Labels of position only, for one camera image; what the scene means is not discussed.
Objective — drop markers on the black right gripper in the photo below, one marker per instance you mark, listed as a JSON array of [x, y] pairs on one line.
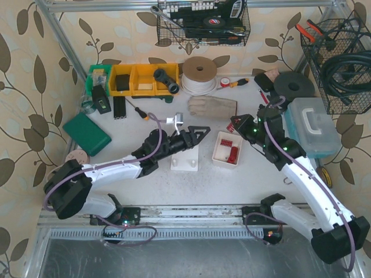
[[246, 129]]

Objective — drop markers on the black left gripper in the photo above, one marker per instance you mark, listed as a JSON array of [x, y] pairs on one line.
[[186, 139]]

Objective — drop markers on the red spring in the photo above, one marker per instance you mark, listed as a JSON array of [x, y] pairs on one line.
[[226, 143], [230, 127], [233, 157]]

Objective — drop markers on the white peg base plate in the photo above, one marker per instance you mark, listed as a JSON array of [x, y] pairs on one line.
[[185, 160]]

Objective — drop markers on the cream parts tray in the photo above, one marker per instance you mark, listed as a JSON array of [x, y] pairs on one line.
[[221, 153]]

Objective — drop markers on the beige work glove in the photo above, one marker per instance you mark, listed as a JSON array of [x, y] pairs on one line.
[[212, 107]]

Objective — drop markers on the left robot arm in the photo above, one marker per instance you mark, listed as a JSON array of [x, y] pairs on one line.
[[73, 189]]

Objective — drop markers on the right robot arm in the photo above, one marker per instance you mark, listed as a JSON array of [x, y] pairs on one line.
[[332, 229]]

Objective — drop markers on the red tape roll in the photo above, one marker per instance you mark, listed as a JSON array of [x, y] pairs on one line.
[[224, 82]]

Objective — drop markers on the black sponge block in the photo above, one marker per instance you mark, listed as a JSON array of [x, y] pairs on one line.
[[263, 81]]

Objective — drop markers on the black filament spool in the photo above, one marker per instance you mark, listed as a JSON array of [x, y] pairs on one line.
[[292, 85]]

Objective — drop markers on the clear teal toolbox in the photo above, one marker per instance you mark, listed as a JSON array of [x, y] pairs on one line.
[[309, 124]]

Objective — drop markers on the black pipe fitting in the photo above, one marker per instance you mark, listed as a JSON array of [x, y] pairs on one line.
[[161, 76]]

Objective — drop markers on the black aluminium extrusion profile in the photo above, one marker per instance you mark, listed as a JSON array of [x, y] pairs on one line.
[[119, 107]]

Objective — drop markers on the yellow storage bin row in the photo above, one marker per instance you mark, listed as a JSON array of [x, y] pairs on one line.
[[137, 80]]

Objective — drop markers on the yellow black tape roll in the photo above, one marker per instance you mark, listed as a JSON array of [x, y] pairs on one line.
[[324, 175]]

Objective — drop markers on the black battery charger box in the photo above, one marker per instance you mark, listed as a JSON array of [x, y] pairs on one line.
[[100, 99]]

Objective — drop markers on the green storage bin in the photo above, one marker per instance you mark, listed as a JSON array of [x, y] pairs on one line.
[[98, 75]]

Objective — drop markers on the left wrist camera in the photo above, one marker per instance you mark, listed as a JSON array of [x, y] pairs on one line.
[[176, 120]]

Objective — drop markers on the red handled tool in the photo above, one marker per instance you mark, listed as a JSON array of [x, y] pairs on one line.
[[263, 96]]

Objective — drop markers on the white cable spool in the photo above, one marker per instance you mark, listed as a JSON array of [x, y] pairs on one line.
[[199, 76]]

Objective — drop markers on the black orange handled screwdriver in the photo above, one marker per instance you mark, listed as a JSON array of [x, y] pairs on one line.
[[140, 112]]

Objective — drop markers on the wall wire basket with tools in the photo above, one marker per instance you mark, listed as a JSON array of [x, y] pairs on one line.
[[197, 23]]

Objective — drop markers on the wire basket with black hose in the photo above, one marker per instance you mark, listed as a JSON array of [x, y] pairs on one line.
[[336, 52]]

